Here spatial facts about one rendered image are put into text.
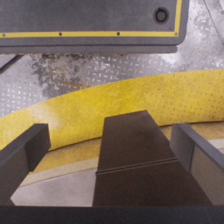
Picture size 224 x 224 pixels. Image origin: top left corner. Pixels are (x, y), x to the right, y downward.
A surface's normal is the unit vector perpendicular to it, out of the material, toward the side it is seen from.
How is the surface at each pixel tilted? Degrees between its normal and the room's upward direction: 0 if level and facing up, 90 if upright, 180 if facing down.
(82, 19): 0
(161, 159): 90
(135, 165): 90
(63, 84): 0
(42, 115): 0
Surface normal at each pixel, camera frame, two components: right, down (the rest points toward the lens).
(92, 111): 0.00, 0.29
